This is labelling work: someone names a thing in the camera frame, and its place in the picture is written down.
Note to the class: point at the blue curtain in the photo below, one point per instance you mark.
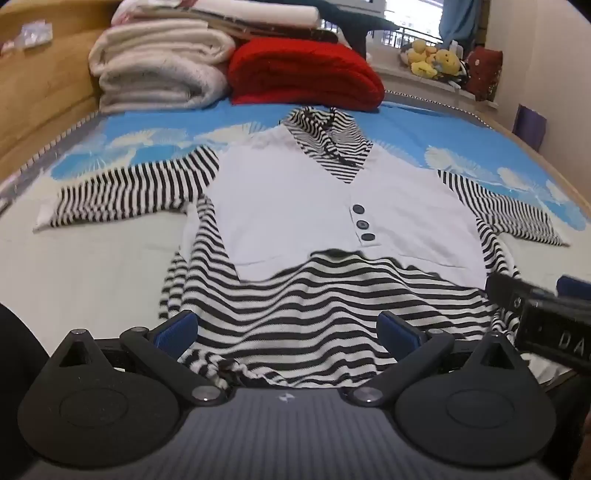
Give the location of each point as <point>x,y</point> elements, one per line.
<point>459,21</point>

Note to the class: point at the wooden headboard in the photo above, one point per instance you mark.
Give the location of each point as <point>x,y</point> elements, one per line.
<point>41,92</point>

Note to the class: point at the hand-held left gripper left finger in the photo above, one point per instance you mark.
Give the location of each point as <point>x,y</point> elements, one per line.
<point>178,331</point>

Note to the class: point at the dark teal cloth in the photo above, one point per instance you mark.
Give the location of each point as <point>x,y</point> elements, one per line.
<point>355,32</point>

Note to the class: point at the black white striped shirt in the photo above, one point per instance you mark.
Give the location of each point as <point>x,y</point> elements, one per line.
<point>277,207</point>

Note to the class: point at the white folded blanket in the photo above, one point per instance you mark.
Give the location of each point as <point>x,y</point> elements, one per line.
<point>161,69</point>

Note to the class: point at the yellow plush toy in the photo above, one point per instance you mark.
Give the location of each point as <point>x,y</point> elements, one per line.
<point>422,70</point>
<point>421,50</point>
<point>447,61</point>

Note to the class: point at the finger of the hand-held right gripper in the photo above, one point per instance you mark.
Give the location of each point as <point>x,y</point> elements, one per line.
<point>573,286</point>
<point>503,290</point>

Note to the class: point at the window railing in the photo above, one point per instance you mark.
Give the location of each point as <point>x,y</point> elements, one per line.
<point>411,37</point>

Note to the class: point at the purple box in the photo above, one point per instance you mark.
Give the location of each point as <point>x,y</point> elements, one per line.
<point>530,125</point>

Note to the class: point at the red folded blanket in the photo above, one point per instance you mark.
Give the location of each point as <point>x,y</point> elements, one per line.
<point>300,74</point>

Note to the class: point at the blue white printed bedsheet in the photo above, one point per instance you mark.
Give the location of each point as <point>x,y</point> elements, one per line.
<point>138,134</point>

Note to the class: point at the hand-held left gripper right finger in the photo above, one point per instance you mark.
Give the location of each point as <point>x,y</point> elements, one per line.
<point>397,331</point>

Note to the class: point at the white pink folded quilt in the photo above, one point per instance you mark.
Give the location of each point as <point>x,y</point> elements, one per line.
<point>207,16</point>

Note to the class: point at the white wall socket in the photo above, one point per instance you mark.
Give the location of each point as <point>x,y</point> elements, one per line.
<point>36,36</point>

